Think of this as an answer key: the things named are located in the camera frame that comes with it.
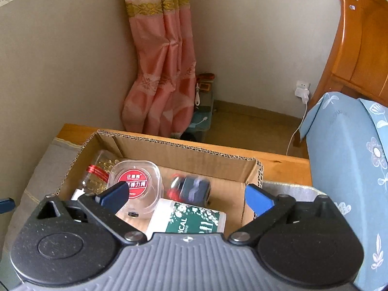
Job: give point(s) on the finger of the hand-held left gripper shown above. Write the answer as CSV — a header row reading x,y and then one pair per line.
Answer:
x,y
6,205

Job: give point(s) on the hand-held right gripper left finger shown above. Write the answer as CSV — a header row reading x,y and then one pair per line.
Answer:
x,y
116,192

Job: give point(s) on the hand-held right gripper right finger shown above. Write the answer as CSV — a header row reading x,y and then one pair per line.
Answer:
x,y
257,198

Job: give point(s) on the glass jar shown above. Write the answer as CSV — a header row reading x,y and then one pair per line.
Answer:
x,y
100,169

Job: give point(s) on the red toy train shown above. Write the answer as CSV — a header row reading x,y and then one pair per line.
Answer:
x,y
191,188

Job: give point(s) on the cardboard box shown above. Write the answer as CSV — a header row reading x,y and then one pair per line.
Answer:
x,y
194,163

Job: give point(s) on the clear container with red label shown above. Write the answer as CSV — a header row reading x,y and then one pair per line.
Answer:
x,y
142,169

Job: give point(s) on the white bottle with green label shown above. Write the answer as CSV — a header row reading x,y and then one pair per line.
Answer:
x,y
169,215

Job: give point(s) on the green plastic stool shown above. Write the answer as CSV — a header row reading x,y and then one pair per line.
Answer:
x,y
200,130

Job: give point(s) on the blue floral bedsheet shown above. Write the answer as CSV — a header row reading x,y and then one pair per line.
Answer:
x,y
339,157

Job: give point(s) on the white charger plug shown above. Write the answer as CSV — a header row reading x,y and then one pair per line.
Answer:
x,y
302,94

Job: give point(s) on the red wooden object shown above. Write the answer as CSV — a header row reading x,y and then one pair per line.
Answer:
x,y
207,81

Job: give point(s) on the pink patterned curtain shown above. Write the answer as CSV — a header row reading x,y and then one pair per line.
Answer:
x,y
157,66

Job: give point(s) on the blue floral pillow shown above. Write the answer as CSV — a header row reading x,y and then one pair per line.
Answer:
x,y
379,118

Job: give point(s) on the wooden bed headboard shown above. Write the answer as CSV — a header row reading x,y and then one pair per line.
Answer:
x,y
357,51

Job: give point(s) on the white wall socket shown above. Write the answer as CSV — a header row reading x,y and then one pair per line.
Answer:
x,y
303,84

